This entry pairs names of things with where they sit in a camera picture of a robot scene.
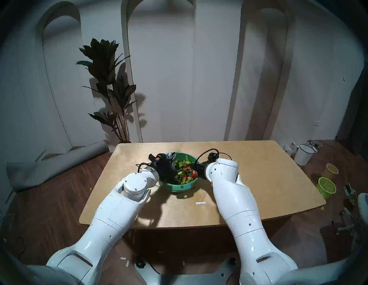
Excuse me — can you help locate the white office chair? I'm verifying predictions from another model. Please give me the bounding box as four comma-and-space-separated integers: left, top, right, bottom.
336, 192, 368, 244

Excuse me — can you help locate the green and white floor clutter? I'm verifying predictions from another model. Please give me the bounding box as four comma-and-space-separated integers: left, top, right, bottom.
344, 183, 359, 206

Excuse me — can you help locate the tall potted plant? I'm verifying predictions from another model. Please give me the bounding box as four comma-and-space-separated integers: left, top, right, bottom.
75, 38, 138, 143

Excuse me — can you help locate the black floor cable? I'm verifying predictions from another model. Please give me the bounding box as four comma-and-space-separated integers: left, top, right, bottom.
5, 236, 27, 257

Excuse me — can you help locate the green mesh basket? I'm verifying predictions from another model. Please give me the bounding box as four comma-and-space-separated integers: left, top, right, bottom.
316, 177, 337, 200

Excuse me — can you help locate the rolled grey carpet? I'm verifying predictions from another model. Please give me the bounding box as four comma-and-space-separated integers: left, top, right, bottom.
6, 140, 109, 192

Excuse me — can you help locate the crumpled white trash pile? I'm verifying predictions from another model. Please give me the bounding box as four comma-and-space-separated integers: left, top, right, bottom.
281, 142, 299, 157

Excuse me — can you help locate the yellow paper cup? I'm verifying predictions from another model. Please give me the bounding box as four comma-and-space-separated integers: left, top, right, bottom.
323, 163, 339, 180

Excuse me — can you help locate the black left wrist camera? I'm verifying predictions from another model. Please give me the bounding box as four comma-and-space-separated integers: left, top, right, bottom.
148, 153, 168, 165

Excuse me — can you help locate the chopped vegetable salad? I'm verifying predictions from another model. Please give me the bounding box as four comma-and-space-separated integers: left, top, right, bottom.
174, 159, 199, 185

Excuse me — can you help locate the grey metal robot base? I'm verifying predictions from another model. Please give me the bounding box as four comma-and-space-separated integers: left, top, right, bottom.
135, 257, 239, 285

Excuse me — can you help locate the green salad bowl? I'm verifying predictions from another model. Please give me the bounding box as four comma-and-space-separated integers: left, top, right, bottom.
159, 152, 200, 193

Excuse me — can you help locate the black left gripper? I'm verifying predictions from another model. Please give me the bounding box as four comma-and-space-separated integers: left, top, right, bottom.
155, 154, 179, 184

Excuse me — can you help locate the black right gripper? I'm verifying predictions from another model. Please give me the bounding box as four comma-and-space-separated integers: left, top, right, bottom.
190, 161, 212, 180

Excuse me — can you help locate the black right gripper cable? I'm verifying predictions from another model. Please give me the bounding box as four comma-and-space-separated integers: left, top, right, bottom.
196, 148, 233, 165

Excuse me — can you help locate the white bucket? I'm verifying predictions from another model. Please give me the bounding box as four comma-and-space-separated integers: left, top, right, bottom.
294, 144, 316, 166

